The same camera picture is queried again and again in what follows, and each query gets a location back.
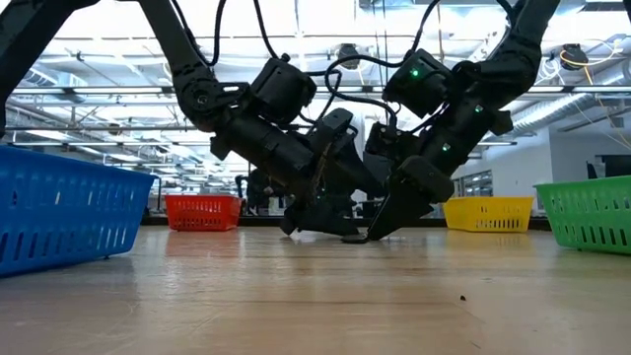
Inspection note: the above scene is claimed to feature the camera cable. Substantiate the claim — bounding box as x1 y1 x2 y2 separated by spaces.
322 0 445 130
251 0 292 63

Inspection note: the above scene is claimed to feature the yellow plastic basket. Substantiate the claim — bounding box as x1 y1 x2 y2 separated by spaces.
442 195 535 234

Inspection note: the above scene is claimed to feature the red plastic basket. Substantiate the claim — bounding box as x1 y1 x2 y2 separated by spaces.
164 193 245 233

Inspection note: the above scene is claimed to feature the black wall screen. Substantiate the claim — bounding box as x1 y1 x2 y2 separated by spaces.
594 154 631 178

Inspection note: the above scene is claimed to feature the right camera cable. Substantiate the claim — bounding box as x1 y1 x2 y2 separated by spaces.
322 0 445 130

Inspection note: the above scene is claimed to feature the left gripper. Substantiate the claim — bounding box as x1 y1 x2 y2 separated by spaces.
209 112 362 238

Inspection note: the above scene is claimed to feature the blue plastic basket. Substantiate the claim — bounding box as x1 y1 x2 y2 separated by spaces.
0 145 158 279

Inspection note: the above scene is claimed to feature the black ceiling cable reel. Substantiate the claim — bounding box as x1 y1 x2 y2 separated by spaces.
336 42 363 72
560 42 591 71

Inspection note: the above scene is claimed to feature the person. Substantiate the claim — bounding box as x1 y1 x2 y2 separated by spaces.
245 169 285 217

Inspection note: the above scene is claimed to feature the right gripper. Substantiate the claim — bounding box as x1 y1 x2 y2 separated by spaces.
366 115 492 243

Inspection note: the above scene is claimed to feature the green plastic basket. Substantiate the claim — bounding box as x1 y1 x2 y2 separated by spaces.
533 175 631 256

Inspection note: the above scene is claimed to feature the left camera cable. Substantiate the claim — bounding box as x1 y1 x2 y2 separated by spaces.
251 0 292 63

